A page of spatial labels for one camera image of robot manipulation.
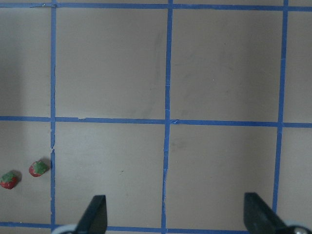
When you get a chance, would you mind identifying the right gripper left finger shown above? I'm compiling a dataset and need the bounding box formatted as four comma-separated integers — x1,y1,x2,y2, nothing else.
51,195,108,234

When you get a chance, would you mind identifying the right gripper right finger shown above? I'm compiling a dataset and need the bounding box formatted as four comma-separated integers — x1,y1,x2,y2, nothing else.
243,192,312,234

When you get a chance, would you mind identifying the red strawberry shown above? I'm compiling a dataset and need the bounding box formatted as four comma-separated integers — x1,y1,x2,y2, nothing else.
0,172,18,190
28,161,49,177

